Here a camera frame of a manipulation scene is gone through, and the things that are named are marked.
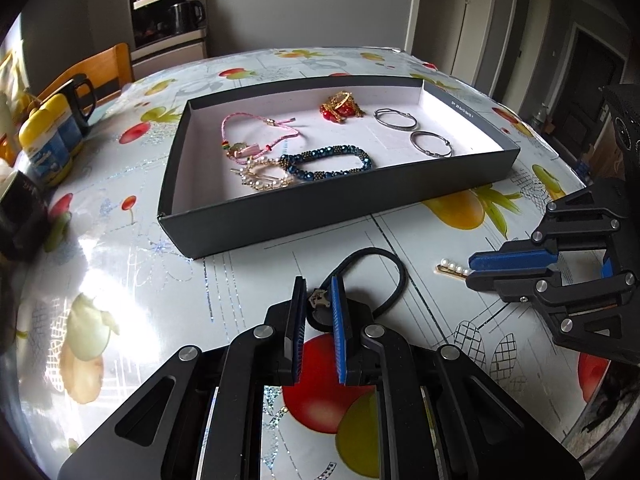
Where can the red bead gold ornament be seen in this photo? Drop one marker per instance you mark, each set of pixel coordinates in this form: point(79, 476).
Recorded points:
point(340, 107)

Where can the black mug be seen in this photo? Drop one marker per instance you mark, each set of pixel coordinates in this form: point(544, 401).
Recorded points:
point(80, 95)

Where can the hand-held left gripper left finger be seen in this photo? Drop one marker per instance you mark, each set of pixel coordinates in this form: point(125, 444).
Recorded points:
point(299, 320)

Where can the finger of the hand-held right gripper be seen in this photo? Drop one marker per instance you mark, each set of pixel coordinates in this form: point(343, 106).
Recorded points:
point(515, 260)
point(505, 285)

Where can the yellow lid jar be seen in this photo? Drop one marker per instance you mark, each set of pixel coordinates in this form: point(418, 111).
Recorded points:
point(74, 137)
point(42, 145)

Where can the grey bottle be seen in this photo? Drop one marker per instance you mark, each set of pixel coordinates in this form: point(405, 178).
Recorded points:
point(539, 117)

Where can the pearl bobby pin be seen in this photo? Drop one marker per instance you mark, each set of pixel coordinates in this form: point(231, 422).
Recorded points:
point(452, 266)

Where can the black kettle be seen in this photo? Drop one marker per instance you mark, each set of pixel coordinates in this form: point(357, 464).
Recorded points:
point(182, 17)

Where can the wooden chair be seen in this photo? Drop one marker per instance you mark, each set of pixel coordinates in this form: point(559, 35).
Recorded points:
point(100, 67)

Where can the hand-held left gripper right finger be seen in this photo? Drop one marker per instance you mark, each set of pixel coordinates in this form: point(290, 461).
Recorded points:
point(339, 325)

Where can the coffee machine on cabinet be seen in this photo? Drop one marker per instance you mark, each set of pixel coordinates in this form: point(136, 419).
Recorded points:
point(170, 55)

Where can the black shallow cardboard box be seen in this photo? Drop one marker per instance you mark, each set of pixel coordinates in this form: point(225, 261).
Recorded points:
point(300, 215)

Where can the round pearl hair clip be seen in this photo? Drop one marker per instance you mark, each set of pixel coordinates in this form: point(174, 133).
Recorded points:
point(260, 180)

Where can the dark box at left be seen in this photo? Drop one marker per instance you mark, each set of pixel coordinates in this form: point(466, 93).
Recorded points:
point(20, 215)

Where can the silver bangle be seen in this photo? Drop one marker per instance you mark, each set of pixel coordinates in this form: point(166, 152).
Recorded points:
point(416, 142)
point(380, 116)

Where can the white closet door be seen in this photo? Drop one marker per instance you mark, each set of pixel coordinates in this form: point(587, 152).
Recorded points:
point(485, 20)

